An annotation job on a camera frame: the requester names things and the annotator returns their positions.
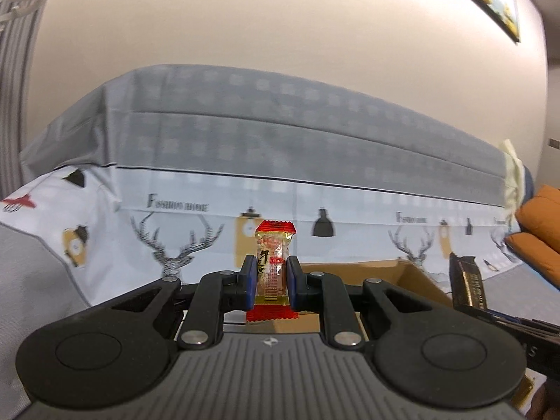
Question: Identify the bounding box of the brown cardboard box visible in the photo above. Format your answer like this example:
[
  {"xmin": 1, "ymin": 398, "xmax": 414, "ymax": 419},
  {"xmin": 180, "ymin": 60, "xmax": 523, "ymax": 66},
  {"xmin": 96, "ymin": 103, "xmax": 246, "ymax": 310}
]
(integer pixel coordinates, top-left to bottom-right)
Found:
[{"xmin": 225, "ymin": 260, "xmax": 454, "ymax": 334}]

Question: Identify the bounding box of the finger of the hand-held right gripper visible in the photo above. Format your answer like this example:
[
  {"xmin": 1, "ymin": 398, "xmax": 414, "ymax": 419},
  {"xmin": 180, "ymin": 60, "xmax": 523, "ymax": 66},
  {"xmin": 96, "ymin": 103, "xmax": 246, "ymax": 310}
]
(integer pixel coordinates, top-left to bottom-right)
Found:
[{"xmin": 453, "ymin": 304, "xmax": 560, "ymax": 338}]

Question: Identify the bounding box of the orange cushion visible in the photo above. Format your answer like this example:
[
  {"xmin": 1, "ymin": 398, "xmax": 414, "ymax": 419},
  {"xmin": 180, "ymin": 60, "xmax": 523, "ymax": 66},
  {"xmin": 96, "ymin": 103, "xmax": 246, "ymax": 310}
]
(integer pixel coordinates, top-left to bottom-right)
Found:
[
  {"xmin": 515, "ymin": 185, "xmax": 560, "ymax": 246},
  {"xmin": 505, "ymin": 232, "xmax": 560, "ymax": 292}
]

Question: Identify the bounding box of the black gold-print snack packet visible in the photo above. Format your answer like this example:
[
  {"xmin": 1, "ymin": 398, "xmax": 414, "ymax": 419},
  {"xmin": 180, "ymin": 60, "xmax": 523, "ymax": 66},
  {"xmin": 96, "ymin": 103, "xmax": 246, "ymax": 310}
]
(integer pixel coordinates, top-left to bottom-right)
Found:
[{"xmin": 450, "ymin": 251, "xmax": 489, "ymax": 311}]

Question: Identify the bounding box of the cream cloth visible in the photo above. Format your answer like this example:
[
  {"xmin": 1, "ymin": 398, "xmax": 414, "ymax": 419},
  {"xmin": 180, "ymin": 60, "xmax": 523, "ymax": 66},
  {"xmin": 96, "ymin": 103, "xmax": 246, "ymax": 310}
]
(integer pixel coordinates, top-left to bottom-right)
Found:
[{"xmin": 499, "ymin": 139, "xmax": 526, "ymax": 224}]

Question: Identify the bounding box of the grey fabric sofa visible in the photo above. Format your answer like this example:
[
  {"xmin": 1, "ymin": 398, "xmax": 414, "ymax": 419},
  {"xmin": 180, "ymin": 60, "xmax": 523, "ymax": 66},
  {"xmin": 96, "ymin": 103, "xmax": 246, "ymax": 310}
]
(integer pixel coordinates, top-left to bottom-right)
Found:
[{"xmin": 0, "ymin": 223, "xmax": 560, "ymax": 420}]

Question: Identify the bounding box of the small red-ended snack wrapper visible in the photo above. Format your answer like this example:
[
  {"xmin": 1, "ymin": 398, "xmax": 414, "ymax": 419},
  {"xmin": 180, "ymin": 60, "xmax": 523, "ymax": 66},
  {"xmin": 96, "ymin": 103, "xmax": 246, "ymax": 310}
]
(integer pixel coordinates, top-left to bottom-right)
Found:
[{"xmin": 246, "ymin": 220, "xmax": 300, "ymax": 323}]

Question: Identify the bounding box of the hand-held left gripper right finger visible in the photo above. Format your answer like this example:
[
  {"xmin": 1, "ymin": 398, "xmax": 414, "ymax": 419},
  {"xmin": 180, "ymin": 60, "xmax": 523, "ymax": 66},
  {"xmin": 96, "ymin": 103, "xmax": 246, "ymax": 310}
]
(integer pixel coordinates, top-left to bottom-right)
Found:
[{"xmin": 285, "ymin": 254, "xmax": 432, "ymax": 351}]

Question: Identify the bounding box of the printed grey white sofa cover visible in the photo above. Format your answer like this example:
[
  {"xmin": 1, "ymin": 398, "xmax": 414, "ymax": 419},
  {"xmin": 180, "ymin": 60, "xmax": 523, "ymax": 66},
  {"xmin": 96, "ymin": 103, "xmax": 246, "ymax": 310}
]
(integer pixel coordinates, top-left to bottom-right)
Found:
[{"xmin": 0, "ymin": 65, "xmax": 533, "ymax": 308}]

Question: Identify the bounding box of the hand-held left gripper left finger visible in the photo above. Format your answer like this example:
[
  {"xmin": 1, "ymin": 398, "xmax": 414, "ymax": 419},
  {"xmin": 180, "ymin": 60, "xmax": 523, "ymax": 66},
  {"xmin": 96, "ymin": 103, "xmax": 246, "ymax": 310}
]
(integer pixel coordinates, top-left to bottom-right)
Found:
[{"xmin": 107, "ymin": 254, "xmax": 259, "ymax": 351}]

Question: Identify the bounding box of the grey curtain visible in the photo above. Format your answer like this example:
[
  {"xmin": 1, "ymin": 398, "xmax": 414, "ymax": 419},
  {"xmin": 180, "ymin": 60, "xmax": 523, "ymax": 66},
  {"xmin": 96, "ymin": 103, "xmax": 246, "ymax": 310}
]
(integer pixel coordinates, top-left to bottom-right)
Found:
[{"xmin": 0, "ymin": 0, "xmax": 60, "ymax": 198}]

